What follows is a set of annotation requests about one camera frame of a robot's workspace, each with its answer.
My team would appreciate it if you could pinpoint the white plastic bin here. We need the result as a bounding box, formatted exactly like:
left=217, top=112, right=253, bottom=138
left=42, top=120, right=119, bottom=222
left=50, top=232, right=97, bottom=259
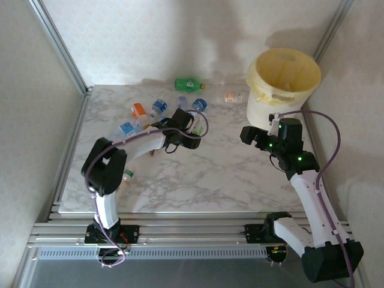
left=245, top=49, right=322, bottom=128

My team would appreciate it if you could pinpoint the clear bottle orange white label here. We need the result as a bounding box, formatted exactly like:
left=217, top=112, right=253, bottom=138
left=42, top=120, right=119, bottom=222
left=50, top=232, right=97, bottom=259
left=223, top=91, right=244, bottom=104

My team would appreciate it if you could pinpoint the large crushed blue label bottle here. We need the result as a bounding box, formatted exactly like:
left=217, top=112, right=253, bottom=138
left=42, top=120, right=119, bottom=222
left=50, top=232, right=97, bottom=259
left=106, top=121, right=142, bottom=142

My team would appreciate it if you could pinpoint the white bottle green label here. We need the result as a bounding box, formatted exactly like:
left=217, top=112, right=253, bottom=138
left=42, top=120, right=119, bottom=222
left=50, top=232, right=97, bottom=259
left=117, top=167, right=136, bottom=196

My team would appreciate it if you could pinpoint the yellow bin liner bag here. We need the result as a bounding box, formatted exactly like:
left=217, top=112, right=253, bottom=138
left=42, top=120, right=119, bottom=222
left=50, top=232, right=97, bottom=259
left=245, top=49, right=322, bottom=106

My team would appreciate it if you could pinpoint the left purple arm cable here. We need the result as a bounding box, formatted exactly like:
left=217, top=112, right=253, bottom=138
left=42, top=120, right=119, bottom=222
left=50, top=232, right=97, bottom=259
left=85, top=110, right=210, bottom=268

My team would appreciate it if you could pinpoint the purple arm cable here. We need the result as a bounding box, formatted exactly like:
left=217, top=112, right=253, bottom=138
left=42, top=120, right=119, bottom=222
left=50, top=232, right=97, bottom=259
left=278, top=110, right=356, bottom=288
left=85, top=110, right=210, bottom=268

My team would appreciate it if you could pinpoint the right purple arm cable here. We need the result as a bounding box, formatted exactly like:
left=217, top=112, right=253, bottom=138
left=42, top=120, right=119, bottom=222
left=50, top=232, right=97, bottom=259
left=278, top=110, right=356, bottom=288

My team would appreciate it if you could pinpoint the aluminium mounting rail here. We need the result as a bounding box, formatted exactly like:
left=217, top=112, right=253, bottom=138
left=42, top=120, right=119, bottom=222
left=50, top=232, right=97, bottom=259
left=31, top=211, right=352, bottom=250

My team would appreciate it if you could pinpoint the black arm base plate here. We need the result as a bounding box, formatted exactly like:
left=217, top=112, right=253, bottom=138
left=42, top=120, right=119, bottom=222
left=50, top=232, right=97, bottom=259
left=85, top=224, right=140, bottom=244
left=244, top=223, right=266, bottom=243

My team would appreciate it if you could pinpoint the grey slotted cable duct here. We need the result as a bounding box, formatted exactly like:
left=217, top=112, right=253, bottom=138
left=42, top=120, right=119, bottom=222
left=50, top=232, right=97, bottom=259
left=37, top=246, right=268, bottom=260

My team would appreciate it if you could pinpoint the aluminium frame post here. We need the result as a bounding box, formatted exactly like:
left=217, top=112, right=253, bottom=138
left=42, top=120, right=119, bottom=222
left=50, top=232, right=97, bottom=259
left=312, top=0, right=356, bottom=61
left=28, top=0, right=94, bottom=96

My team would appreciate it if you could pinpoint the aluminium frame lower rail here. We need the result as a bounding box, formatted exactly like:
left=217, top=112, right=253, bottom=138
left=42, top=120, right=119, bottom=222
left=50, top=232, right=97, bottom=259
left=11, top=254, right=41, bottom=288

